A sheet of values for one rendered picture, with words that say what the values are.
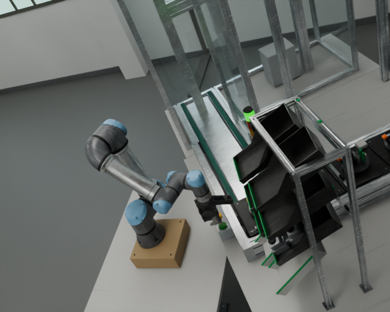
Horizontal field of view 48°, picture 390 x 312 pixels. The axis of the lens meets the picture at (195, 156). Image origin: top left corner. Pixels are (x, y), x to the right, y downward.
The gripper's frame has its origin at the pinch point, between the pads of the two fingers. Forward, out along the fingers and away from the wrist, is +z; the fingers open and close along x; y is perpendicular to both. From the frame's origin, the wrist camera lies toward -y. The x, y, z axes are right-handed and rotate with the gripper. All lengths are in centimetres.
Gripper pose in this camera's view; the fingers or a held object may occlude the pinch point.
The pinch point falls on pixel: (221, 221)
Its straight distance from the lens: 214.9
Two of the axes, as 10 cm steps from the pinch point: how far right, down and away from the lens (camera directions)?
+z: 3.2, 7.1, 6.3
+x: 2.8, 5.6, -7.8
